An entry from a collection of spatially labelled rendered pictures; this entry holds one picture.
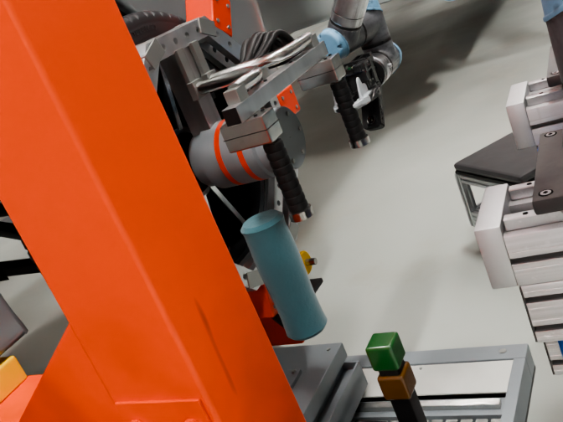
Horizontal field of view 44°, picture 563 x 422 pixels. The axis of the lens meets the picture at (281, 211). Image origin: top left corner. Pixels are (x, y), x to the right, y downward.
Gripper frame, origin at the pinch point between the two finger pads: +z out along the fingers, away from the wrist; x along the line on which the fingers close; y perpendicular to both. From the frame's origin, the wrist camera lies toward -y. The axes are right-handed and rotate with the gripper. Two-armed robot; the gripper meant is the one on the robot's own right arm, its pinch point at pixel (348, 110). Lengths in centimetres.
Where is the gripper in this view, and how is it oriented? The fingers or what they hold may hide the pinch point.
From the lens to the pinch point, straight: 152.3
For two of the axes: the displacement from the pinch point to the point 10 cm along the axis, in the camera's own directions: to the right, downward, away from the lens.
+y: -3.7, -8.8, -3.1
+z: -3.9, 4.5, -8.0
